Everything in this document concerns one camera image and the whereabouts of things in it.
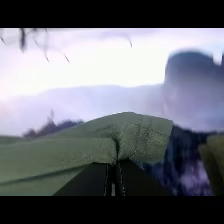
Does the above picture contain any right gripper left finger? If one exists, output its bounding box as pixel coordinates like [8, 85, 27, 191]
[53, 161, 117, 197]

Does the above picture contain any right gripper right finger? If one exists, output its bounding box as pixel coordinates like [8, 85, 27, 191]
[116, 159, 172, 197]

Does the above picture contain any olive green garment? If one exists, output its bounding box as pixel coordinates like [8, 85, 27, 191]
[0, 111, 175, 197]
[198, 134, 224, 197]

